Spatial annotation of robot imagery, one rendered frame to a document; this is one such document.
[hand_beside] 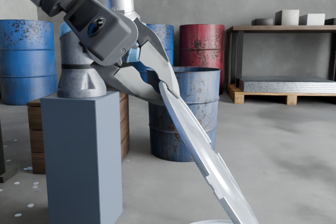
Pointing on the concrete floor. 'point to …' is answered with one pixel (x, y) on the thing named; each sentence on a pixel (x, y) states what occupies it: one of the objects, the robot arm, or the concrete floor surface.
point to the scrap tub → (209, 112)
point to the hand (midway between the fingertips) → (169, 96)
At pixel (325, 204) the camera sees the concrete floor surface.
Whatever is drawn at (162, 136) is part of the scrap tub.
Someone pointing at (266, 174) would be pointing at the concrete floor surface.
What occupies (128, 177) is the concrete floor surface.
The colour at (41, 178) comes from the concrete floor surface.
